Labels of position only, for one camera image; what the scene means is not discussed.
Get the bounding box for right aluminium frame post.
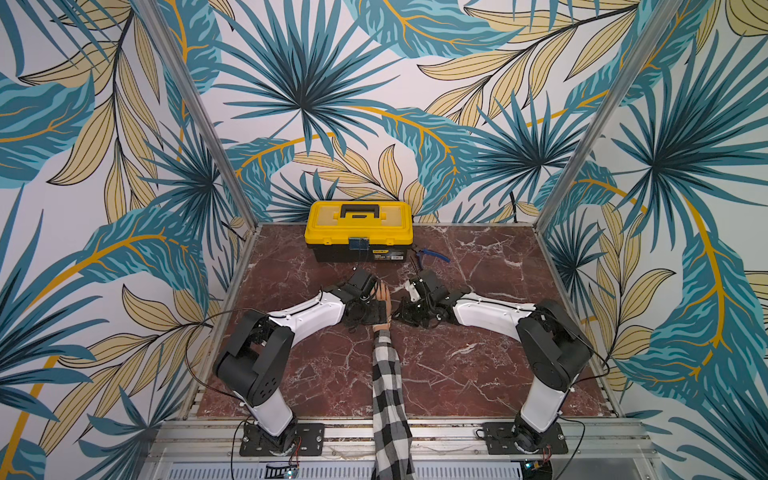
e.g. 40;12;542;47
533;0;682;235

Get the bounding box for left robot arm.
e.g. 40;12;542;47
213;269;386;456

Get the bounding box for yellow black toolbox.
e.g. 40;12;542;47
304;201;414;263

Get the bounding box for mannequin hand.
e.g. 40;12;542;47
375;281;392;325

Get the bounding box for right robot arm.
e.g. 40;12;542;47
393;270;593;454

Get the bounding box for aluminium frame post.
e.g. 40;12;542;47
136;0;258;232
533;0;682;235

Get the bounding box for left aluminium frame post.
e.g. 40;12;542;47
136;0;258;232

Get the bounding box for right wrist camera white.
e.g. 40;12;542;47
405;282;421;303

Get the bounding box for black white plaid sleeve arm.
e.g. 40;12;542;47
372;329;416;479

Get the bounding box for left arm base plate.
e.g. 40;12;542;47
239;423;325;457

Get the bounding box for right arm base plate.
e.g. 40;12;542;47
476;422;569;455

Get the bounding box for blue handled pliers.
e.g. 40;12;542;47
413;248;451;270

